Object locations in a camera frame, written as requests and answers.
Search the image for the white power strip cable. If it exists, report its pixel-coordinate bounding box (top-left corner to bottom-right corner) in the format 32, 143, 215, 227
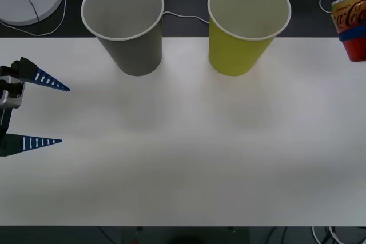
74, 0, 211, 25

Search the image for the white looped cable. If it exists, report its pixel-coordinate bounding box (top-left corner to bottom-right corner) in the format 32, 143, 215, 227
0, 0, 69, 37

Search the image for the orange and yellow drink can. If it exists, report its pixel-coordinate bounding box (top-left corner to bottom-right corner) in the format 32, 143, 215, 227
331, 0, 366, 62

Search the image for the yellow-green plastic waste bin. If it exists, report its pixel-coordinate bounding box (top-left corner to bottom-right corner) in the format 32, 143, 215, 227
207, 0, 292, 77

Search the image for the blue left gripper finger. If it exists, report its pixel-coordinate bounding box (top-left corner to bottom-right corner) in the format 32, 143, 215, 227
0, 133, 63, 158
11, 57, 71, 93

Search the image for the grey plastic waste bin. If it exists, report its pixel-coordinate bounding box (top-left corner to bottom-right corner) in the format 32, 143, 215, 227
81, 0, 165, 77

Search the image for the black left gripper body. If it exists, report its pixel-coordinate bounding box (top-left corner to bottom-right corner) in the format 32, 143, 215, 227
0, 108, 14, 142

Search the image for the white floor cable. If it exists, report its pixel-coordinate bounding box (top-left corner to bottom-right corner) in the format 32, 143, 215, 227
311, 226, 344, 244

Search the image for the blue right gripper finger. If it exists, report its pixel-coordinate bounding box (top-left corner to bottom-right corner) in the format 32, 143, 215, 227
338, 24, 366, 43

